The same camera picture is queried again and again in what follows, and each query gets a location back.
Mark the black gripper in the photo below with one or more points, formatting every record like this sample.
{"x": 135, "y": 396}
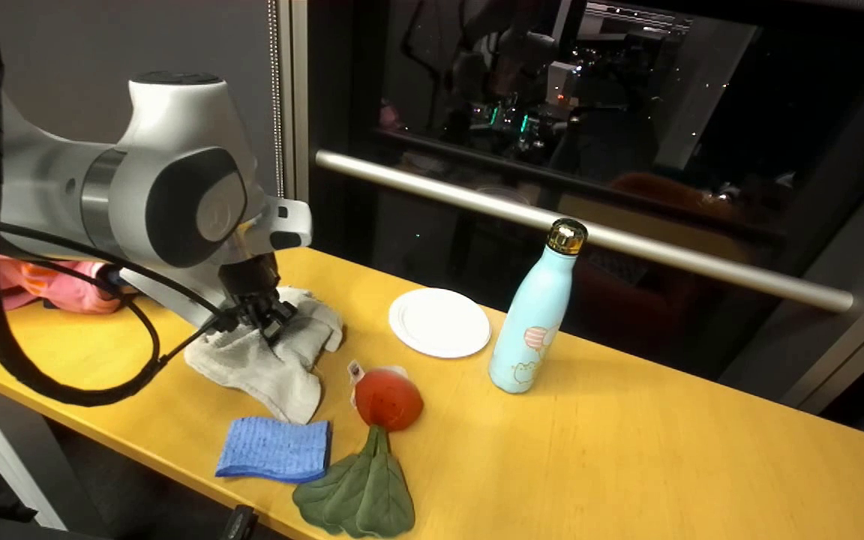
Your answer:
{"x": 252, "y": 280}

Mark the white grey towel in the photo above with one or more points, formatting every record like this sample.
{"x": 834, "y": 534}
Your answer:
{"x": 282, "y": 384}

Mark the blue knitted dishcloth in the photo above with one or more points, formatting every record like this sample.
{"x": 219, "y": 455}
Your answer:
{"x": 274, "y": 451}

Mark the red plush vegetable green leaves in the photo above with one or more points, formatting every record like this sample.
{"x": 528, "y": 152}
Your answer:
{"x": 388, "y": 401}

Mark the white round plate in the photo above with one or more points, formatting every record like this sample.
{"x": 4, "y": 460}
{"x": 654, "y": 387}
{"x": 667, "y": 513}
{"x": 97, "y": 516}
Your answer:
{"x": 440, "y": 322}

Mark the silver metal handrail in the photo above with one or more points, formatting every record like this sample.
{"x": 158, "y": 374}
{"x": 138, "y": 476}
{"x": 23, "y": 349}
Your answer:
{"x": 434, "y": 191}

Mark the pink orange patterned cloth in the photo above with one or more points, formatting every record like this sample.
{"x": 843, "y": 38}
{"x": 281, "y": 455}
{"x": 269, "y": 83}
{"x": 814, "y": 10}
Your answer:
{"x": 60, "y": 289}

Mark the light blue water bottle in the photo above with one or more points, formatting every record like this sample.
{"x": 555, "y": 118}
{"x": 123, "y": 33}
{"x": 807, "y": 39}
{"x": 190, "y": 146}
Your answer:
{"x": 533, "y": 330}

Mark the grey window frame post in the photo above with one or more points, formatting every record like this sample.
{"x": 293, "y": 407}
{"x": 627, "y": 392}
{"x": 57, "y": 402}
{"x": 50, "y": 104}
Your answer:
{"x": 290, "y": 120}

